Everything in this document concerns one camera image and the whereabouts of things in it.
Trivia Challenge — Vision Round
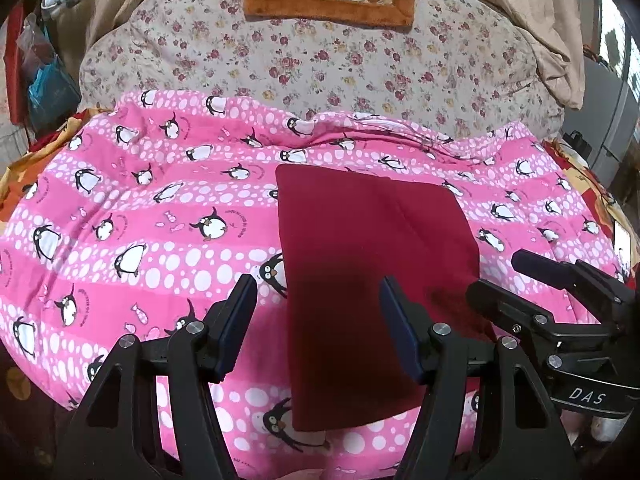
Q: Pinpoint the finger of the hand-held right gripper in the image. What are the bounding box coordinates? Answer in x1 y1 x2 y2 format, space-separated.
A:
511 248 638 322
466 280 561 356

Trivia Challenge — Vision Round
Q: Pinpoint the dark red garment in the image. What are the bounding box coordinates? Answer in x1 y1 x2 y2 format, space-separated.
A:
275 162 498 433

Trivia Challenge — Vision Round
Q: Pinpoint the red chair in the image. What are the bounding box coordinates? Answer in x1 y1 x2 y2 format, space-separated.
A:
5 2 31 126

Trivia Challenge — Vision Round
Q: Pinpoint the pink penguin print blanket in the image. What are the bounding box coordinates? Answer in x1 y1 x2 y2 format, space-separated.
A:
0 87 626 478

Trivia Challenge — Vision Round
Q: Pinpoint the blue bag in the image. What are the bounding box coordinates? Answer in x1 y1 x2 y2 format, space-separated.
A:
27 55 81 116

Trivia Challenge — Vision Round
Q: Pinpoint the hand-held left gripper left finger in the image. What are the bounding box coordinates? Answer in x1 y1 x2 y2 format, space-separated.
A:
55 274 259 480

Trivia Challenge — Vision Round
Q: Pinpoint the grey cabinet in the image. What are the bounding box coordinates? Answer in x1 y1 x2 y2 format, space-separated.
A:
582 55 640 201

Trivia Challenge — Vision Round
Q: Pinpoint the floral quilt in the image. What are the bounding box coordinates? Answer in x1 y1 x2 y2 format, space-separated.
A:
80 0 563 143

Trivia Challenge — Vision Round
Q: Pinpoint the small black device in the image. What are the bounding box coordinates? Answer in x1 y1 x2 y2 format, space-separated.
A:
562 130 593 153

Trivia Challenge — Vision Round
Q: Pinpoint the window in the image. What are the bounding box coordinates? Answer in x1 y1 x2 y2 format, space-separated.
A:
600 0 640 91

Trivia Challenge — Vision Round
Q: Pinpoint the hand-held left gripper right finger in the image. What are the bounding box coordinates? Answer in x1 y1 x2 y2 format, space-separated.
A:
378 276 593 480

